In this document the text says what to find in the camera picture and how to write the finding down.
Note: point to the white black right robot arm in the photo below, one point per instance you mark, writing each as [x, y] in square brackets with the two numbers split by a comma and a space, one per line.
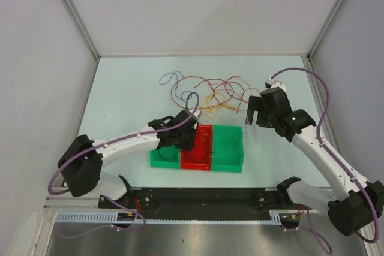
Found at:
[353, 201]

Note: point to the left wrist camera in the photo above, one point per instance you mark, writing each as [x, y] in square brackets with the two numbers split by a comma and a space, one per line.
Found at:
[195, 114]

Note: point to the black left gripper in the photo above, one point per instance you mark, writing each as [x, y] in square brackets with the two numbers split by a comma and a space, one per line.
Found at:
[189, 145]

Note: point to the green plastic bin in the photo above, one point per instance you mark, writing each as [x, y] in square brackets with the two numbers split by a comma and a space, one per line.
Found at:
[228, 149]
[166, 157]

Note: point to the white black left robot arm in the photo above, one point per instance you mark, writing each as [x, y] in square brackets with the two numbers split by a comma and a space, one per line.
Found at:
[81, 166]

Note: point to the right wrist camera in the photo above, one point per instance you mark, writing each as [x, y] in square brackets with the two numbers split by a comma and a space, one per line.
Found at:
[271, 83]

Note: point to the left green plastic bin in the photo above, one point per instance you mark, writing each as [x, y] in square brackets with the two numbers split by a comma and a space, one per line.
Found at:
[166, 157]

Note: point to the red plastic bin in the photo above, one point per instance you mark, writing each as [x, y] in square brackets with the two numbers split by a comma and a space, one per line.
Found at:
[200, 158]

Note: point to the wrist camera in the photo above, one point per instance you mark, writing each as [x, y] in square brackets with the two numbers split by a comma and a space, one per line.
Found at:
[195, 114]
[271, 83]

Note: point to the right green plastic bin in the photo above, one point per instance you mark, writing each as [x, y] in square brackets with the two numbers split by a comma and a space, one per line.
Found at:
[228, 149]

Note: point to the slotted cable duct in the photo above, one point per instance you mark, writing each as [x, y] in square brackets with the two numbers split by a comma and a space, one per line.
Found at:
[83, 217]

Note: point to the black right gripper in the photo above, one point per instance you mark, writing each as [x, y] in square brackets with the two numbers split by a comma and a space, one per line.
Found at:
[255, 104]

